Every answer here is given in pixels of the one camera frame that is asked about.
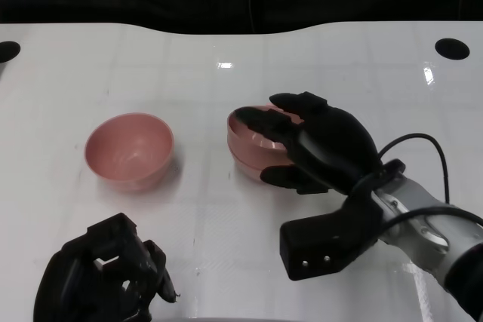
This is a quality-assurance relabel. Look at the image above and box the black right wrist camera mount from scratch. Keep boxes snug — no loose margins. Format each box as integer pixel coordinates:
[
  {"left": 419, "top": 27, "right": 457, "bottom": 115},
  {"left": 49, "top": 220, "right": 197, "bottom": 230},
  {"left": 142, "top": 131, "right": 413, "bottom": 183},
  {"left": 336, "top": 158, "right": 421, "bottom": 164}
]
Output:
[{"left": 278, "top": 159, "right": 407, "bottom": 282}]

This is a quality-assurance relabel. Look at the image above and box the pink plastic bowl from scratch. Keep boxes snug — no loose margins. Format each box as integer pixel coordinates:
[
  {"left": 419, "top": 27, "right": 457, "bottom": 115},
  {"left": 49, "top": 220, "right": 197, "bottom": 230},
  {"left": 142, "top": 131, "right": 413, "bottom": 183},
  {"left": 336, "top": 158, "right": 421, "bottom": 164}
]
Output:
[
  {"left": 83, "top": 112, "right": 176, "bottom": 192},
  {"left": 227, "top": 136, "right": 299, "bottom": 182},
  {"left": 226, "top": 103, "right": 303, "bottom": 155}
]

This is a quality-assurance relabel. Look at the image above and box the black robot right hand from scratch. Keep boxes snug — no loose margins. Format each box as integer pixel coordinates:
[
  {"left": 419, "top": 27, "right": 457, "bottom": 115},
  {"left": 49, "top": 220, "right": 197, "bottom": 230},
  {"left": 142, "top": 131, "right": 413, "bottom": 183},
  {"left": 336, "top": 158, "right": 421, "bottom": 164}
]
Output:
[{"left": 234, "top": 90, "right": 381, "bottom": 197}]

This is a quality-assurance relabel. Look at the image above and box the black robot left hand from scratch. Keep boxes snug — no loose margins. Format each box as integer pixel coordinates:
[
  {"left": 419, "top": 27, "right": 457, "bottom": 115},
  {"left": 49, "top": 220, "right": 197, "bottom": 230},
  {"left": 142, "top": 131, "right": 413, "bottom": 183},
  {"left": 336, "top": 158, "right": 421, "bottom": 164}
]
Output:
[{"left": 32, "top": 212, "right": 185, "bottom": 322}]

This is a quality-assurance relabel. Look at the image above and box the black table cable hole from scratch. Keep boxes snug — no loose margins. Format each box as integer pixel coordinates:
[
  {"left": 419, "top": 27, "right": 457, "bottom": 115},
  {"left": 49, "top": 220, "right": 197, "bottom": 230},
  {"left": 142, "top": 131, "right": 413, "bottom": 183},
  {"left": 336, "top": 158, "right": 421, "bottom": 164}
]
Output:
[
  {"left": 434, "top": 38, "right": 471, "bottom": 61},
  {"left": 0, "top": 40, "right": 22, "bottom": 64}
]

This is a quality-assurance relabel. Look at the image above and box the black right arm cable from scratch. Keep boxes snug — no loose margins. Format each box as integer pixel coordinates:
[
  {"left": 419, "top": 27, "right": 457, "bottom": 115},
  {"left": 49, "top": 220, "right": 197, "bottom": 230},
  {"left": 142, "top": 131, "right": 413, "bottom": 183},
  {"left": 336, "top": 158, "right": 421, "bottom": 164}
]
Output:
[{"left": 377, "top": 132, "right": 483, "bottom": 232}]

